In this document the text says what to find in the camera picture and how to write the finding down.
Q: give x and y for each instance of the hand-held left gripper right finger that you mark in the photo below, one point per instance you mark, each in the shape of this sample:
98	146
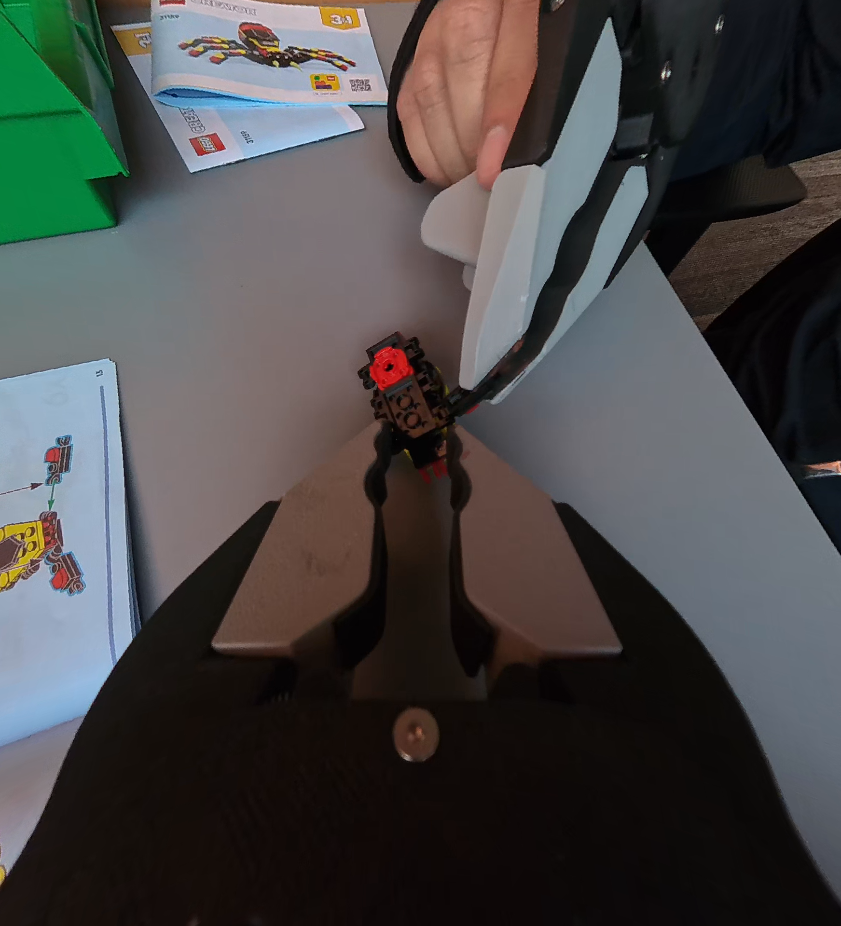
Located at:
529	571

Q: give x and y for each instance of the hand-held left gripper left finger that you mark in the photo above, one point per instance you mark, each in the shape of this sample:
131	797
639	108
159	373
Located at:
297	571

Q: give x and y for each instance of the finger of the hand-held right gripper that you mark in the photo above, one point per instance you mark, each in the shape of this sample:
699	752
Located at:
619	224
507	275

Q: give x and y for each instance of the black red lego spider model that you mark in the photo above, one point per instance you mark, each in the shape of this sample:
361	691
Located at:
406	405

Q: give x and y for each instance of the open lego instruction booklet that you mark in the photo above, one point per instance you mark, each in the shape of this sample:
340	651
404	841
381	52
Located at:
37	579

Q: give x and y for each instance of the person's right hand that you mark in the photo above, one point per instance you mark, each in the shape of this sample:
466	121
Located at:
464	79

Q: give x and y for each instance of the person's dark pants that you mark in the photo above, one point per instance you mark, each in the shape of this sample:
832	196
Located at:
825	347

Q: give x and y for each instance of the red logo instruction booklet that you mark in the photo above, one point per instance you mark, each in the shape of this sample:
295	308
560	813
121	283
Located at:
254	134

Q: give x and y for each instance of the spider cover instruction booklet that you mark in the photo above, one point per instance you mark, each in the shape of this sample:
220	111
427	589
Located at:
261	72

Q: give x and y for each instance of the green plastic bin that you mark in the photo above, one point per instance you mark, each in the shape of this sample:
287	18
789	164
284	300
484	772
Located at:
94	87
22	181

